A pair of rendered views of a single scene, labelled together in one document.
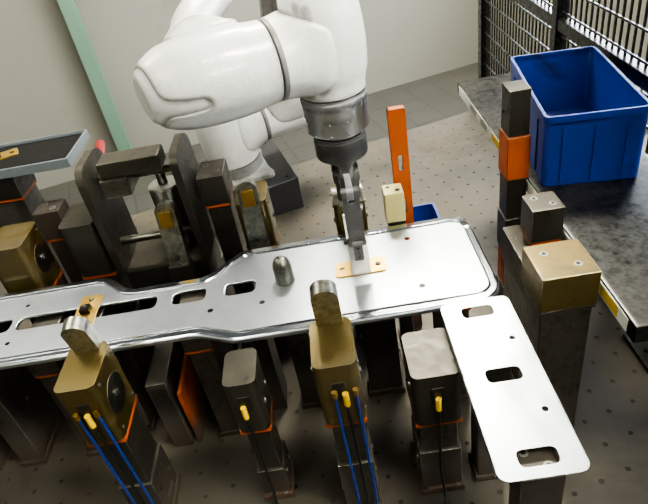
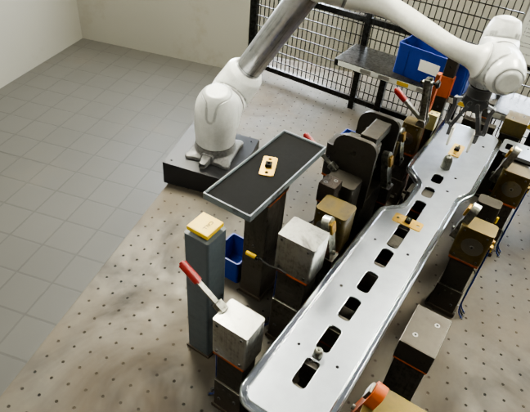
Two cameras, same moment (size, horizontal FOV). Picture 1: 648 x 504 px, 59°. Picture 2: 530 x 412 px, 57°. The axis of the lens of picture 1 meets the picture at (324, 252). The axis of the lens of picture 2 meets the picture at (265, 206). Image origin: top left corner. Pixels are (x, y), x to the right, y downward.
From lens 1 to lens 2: 1.70 m
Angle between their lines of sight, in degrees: 49
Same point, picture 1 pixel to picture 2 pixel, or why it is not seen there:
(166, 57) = (522, 63)
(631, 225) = (500, 102)
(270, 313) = (465, 180)
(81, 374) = (487, 227)
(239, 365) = (489, 201)
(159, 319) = (439, 205)
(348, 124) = not seen: hidden behind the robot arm
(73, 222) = (352, 183)
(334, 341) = (519, 169)
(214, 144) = (227, 131)
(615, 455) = not seen: hidden behind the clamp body
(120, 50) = not seen: outside the picture
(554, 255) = (516, 117)
